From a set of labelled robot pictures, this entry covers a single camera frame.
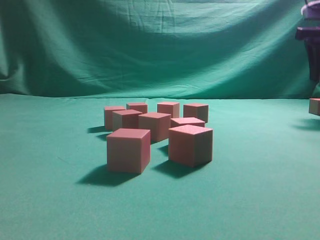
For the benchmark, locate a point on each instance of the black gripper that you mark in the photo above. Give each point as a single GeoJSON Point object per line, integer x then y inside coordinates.
{"type": "Point", "coordinates": [309, 32]}

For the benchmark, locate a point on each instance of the placed pink cube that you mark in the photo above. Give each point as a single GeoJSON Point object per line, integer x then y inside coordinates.
{"type": "Point", "coordinates": [167, 107]}
{"type": "Point", "coordinates": [196, 110]}
{"type": "Point", "coordinates": [190, 145]}
{"type": "Point", "coordinates": [138, 106]}
{"type": "Point", "coordinates": [108, 116]}
{"type": "Point", "coordinates": [125, 119]}

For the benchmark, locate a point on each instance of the green cloth backdrop and cover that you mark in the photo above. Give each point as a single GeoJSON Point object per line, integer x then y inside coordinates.
{"type": "Point", "coordinates": [63, 61]}

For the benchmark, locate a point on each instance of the purple wrist camera housing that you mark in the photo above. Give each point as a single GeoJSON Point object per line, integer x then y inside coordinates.
{"type": "Point", "coordinates": [311, 10]}

